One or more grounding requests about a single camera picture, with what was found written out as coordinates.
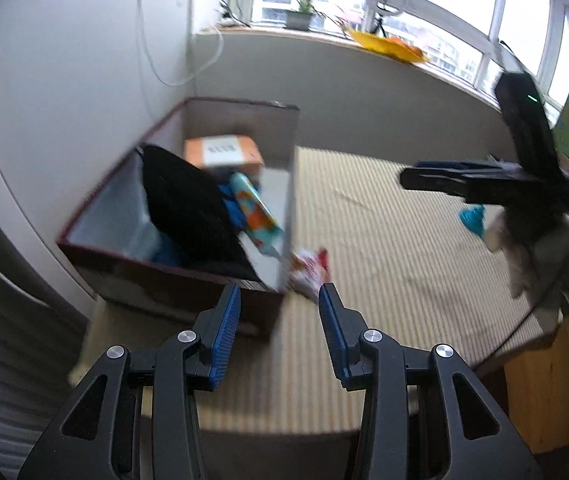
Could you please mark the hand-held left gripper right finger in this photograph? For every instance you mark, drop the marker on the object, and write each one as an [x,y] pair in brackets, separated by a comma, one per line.
[332,330]

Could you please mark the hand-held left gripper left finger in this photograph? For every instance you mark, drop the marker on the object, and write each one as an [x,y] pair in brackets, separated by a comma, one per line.
[227,330]

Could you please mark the colourful printed packet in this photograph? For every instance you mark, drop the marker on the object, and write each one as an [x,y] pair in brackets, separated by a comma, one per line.
[254,215]

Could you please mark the black cloth pouch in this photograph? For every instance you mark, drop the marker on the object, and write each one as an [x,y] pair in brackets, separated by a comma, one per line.
[184,205]

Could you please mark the orange tissue pack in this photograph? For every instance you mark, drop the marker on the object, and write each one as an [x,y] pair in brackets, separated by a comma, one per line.
[224,152]

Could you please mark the yellow tray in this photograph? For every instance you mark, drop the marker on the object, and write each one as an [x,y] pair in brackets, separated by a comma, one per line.
[379,45]

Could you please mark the white window frame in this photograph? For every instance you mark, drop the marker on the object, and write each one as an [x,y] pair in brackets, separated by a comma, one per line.
[494,5]

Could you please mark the white cabinet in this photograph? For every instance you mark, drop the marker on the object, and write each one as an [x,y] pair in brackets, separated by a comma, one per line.
[64,85]

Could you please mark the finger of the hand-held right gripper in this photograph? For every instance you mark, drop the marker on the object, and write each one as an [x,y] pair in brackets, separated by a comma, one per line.
[464,163]
[434,180]

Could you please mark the red and white wrapper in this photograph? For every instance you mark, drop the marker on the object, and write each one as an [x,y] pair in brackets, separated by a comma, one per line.
[309,270]

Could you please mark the brown storage box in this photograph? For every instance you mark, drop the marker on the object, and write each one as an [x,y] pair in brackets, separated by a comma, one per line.
[164,300]

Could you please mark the potted green plant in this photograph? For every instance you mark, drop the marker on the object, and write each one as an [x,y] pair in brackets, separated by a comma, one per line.
[298,19]

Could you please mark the wooden table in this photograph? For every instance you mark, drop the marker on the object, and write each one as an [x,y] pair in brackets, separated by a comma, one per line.
[554,390]

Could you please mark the teal silicone funnel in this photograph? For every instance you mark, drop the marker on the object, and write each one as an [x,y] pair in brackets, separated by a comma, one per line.
[472,220]

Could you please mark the striped mat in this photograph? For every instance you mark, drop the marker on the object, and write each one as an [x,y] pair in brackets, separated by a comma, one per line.
[389,285]

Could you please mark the white radiator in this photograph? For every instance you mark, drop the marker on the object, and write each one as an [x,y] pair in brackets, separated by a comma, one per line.
[4,360]

